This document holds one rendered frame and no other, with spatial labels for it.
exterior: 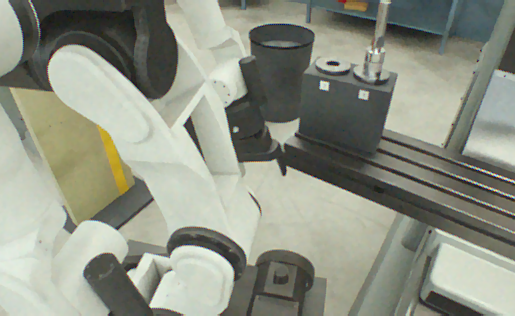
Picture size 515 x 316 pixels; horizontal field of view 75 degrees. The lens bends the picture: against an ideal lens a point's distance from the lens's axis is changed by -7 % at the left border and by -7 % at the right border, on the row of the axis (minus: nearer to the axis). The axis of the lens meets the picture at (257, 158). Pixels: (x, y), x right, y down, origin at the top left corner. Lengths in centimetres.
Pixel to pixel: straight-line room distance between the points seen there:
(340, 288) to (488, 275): 96
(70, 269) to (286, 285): 76
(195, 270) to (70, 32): 39
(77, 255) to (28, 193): 10
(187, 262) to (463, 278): 62
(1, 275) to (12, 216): 5
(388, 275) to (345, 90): 97
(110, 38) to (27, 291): 28
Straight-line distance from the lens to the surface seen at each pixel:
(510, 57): 124
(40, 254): 35
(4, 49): 30
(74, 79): 45
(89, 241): 42
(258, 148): 78
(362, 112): 92
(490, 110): 124
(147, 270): 99
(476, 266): 97
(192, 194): 54
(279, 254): 114
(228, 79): 68
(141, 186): 227
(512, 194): 103
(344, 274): 185
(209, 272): 60
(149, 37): 45
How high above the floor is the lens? 153
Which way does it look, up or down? 39 degrees down
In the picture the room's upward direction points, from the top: straight up
